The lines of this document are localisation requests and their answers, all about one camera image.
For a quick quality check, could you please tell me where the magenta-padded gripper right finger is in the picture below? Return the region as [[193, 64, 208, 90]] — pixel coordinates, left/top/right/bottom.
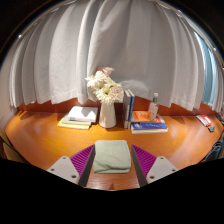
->
[[129, 144, 179, 188]]

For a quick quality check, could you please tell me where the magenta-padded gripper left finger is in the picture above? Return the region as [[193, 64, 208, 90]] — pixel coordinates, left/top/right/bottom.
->
[[46, 144, 97, 188]]

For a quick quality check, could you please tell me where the pale green towel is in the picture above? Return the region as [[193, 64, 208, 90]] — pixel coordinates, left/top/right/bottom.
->
[[92, 139, 132, 174]]

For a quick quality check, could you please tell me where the yellow flat book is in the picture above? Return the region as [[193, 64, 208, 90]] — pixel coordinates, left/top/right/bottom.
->
[[57, 120, 92, 131]]

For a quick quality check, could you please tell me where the grey flat book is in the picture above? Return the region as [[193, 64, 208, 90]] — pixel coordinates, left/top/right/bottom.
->
[[60, 114, 93, 127]]

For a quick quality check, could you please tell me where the orange flat book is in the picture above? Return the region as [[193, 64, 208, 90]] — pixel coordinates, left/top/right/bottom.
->
[[131, 110, 166, 124]]

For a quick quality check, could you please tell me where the wooden chair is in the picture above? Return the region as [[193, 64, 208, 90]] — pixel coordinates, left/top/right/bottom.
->
[[0, 128, 29, 164]]

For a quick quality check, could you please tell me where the white closed book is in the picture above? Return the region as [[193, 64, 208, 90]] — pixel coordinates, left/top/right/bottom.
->
[[67, 105, 100, 124]]

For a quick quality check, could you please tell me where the black bag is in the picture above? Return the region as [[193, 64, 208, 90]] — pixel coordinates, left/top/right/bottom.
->
[[203, 136, 224, 163]]

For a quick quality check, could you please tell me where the clear plastic bottle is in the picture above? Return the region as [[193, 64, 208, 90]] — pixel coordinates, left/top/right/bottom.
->
[[148, 92, 160, 121]]

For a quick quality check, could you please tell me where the red and white packet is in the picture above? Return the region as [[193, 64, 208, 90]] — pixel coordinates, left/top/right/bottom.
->
[[195, 114, 212, 128]]

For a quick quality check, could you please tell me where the white ceramic vase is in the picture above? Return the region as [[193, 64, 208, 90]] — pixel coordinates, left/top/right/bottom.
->
[[98, 101, 118, 129]]

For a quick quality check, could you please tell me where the dark grey upright book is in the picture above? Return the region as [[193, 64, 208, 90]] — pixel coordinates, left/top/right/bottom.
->
[[121, 89, 132, 129]]

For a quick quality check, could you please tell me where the white flower bouquet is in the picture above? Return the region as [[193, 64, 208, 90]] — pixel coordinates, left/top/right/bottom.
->
[[85, 66, 125, 106]]

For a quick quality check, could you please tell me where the window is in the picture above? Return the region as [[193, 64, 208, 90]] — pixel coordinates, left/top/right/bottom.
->
[[196, 33, 218, 106]]

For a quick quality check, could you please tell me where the white curtain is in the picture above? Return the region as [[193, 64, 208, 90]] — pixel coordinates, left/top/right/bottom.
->
[[0, 0, 224, 116]]

